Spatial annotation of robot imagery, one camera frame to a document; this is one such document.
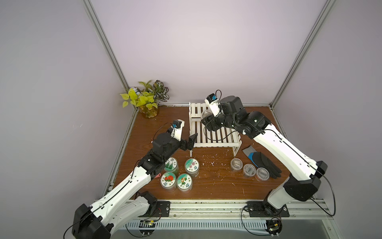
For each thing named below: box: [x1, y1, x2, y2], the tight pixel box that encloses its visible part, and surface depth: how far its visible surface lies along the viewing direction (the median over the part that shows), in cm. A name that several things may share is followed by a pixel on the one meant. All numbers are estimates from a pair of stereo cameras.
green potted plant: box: [119, 79, 170, 119], surface depth 99 cm
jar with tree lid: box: [163, 156, 179, 178], surface depth 82 cm
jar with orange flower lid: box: [176, 172, 193, 195], surface depth 76 cm
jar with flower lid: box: [184, 157, 200, 178], surface depth 81 cm
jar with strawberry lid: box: [160, 171, 177, 193], surface depth 76 cm
